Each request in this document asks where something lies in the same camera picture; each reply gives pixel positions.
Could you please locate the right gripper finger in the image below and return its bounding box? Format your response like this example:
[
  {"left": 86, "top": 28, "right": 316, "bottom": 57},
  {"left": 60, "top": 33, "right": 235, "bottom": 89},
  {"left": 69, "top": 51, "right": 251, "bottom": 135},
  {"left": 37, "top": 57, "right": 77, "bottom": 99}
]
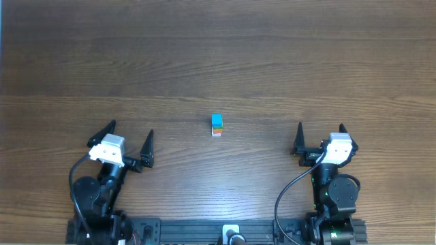
[
  {"left": 338, "top": 122, "right": 360, "bottom": 153},
  {"left": 292, "top": 121, "right": 307, "bottom": 156}
]

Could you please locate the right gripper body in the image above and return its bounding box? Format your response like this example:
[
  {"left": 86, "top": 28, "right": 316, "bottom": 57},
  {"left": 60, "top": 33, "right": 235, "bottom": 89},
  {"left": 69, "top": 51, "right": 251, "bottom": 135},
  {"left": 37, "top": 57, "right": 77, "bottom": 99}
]
[{"left": 298, "top": 146, "right": 325, "bottom": 167}]

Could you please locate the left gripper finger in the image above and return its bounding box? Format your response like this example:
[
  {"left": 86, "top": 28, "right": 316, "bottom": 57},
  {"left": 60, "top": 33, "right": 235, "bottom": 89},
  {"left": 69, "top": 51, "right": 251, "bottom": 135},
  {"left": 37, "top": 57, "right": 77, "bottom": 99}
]
[
  {"left": 87, "top": 119, "right": 117, "bottom": 148},
  {"left": 139, "top": 129, "right": 155, "bottom": 169}
]

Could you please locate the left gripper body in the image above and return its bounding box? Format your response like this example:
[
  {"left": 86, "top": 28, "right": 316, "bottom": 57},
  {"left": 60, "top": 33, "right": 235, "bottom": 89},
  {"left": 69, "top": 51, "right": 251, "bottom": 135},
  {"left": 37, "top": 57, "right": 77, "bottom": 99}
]
[{"left": 121, "top": 156, "right": 149, "bottom": 174}]

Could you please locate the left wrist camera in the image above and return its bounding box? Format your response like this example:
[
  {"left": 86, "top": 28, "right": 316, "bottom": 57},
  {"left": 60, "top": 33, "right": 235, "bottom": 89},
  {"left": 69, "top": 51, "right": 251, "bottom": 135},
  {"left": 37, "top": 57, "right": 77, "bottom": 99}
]
[{"left": 88, "top": 133, "right": 127, "bottom": 168}]

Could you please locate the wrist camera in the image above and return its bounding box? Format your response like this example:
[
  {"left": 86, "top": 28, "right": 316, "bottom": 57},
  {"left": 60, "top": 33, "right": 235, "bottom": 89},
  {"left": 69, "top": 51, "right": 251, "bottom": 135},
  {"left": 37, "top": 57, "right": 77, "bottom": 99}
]
[
  {"left": 88, "top": 133, "right": 127, "bottom": 168},
  {"left": 320, "top": 132, "right": 354, "bottom": 165}
]

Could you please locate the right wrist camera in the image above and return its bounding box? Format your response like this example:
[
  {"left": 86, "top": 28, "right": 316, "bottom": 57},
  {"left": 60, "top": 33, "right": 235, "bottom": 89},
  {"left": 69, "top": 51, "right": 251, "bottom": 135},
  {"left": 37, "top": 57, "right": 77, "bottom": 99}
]
[{"left": 320, "top": 132, "right": 354, "bottom": 165}]

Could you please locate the black cable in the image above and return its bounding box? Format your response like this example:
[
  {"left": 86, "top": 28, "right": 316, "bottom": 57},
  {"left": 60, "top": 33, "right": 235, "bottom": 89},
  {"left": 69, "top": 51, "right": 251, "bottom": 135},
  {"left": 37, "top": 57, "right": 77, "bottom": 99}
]
[
  {"left": 274, "top": 151, "right": 328, "bottom": 245},
  {"left": 68, "top": 153, "right": 97, "bottom": 245}
]

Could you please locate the mounting rail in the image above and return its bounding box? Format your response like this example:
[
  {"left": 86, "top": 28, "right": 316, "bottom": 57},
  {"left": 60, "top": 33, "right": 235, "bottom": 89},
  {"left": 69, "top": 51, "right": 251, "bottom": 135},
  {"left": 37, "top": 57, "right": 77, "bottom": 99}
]
[{"left": 65, "top": 216, "right": 369, "bottom": 245}]

